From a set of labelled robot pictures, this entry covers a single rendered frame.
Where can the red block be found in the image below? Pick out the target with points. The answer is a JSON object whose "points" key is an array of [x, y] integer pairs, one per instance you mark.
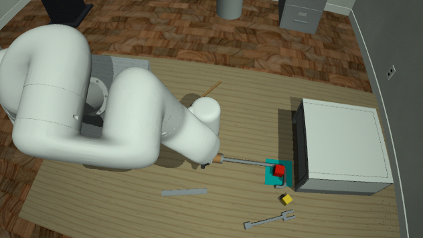
{"points": [[278, 170]]}

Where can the teal square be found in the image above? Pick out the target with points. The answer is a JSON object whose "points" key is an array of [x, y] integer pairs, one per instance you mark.
{"points": [[275, 180]]}

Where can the grey flat bar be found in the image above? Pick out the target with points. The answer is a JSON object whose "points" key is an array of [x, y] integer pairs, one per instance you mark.
{"points": [[184, 192]]}

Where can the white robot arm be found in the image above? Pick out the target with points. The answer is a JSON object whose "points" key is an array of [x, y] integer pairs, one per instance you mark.
{"points": [[46, 83]]}

